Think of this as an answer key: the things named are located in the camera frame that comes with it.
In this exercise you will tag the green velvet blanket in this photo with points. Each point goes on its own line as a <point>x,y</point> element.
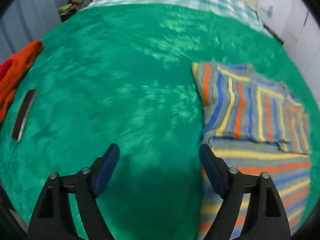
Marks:
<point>112,80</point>

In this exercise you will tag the olive green garment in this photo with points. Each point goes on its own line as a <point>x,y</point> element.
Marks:
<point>66,11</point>

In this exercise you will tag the grey-blue curtain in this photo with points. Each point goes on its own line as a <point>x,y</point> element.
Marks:
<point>25,22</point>

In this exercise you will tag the dark brown flat strip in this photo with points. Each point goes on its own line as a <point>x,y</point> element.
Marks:
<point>23,115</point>

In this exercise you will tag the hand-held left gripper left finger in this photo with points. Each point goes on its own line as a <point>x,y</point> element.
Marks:
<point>107,170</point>

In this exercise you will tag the orange garment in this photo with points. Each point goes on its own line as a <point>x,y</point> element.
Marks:
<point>20,62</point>

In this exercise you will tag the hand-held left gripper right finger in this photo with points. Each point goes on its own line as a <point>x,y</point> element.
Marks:
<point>212,170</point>

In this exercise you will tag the white wardrobe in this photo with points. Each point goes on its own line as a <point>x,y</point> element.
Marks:
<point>305,45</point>

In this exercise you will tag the striped knit t-shirt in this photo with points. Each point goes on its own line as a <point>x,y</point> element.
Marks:
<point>250,110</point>

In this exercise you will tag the red garment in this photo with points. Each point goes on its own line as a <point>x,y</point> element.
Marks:
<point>4,70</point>

